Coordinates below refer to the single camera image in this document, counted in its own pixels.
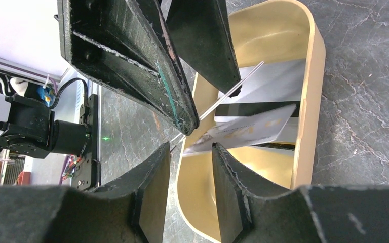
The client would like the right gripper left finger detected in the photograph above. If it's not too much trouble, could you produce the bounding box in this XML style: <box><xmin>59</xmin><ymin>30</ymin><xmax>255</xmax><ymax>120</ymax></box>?
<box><xmin>0</xmin><ymin>143</ymin><xmax>171</xmax><ymax>242</ymax></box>

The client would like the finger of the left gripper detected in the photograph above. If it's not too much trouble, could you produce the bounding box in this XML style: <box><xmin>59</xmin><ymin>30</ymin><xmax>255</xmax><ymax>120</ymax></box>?
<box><xmin>166</xmin><ymin>0</ymin><xmax>241</xmax><ymax>93</ymax></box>
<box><xmin>57</xmin><ymin>0</ymin><xmax>200</xmax><ymax>135</ymax></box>

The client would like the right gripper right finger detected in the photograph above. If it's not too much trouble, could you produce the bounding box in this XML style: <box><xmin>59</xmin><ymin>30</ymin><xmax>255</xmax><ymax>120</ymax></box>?
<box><xmin>212</xmin><ymin>143</ymin><xmax>389</xmax><ymax>242</ymax></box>

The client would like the silver VIP credit card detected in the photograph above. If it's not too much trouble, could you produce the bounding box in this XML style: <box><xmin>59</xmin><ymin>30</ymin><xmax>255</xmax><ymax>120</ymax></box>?
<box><xmin>182</xmin><ymin>104</ymin><xmax>297</xmax><ymax>157</ymax></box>

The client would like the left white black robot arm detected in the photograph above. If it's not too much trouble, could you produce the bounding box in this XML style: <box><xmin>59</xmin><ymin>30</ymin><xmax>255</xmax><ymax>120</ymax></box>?
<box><xmin>0</xmin><ymin>1</ymin><xmax>241</xmax><ymax>158</ymax></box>

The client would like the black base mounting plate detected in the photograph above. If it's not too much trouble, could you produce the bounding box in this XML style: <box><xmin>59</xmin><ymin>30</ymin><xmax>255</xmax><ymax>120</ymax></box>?
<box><xmin>71</xmin><ymin>94</ymin><xmax>101</xmax><ymax>191</ymax></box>

